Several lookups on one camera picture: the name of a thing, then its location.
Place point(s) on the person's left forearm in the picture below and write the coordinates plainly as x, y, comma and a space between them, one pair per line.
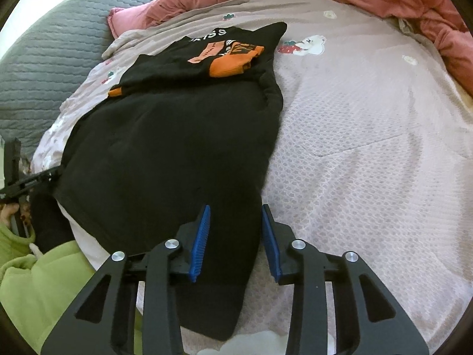
40, 284

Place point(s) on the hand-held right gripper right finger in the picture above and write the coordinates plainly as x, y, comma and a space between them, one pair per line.
271, 244

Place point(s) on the grey quilted bedspread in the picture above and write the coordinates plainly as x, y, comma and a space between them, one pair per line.
55, 51

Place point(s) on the cream bed sheet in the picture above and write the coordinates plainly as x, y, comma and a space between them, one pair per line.
466, 92

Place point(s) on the person's left hand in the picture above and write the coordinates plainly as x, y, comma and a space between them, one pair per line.
6, 215

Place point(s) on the pale pink printed blanket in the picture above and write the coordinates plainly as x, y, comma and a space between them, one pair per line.
369, 155

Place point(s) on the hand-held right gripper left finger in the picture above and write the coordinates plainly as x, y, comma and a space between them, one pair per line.
197, 244

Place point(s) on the black sweater with orange cuffs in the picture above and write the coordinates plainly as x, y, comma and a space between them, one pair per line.
166, 155

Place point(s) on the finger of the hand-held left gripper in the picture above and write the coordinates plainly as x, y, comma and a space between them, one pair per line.
40, 176

